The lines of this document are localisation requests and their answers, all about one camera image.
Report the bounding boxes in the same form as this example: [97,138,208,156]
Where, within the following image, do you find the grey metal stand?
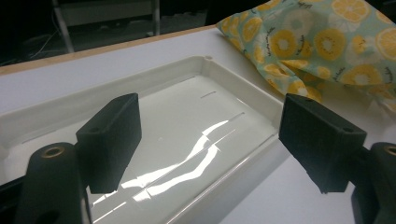
[50,0,162,54]

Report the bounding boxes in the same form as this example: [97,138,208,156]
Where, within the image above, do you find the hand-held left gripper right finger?
[278,93,368,194]

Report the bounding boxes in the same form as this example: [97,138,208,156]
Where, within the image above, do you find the white plastic tray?
[0,55,292,224]

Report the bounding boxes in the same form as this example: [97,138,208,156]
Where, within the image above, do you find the fruit-print green cloth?
[216,0,396,115]

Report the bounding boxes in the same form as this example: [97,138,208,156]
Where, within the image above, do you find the floor cables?
[18,29,64,62]

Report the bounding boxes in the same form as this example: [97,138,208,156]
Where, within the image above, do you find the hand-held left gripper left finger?
[76,92,143,194]

